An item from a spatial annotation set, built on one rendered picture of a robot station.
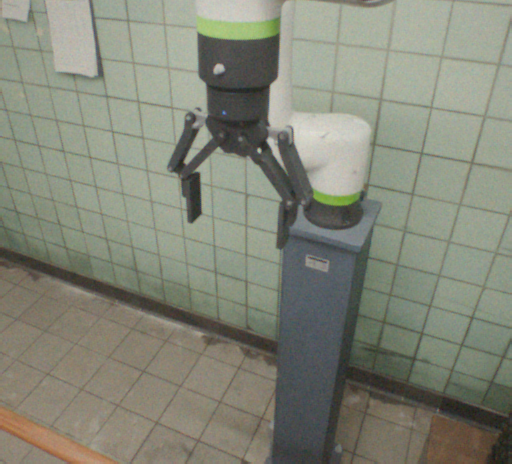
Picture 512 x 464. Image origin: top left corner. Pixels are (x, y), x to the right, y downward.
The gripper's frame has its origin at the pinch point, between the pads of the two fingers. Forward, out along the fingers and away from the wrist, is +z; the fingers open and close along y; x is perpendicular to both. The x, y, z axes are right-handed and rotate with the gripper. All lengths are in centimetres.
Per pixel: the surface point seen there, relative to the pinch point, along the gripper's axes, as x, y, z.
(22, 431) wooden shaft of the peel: 25.8, 23.4, 29.2
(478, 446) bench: -46, -54, 89
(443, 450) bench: -41, -45, 89
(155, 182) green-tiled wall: -98, 85, 66
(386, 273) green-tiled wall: -99, -16, 81
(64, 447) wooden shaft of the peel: 25.1, 15.7, 28.8
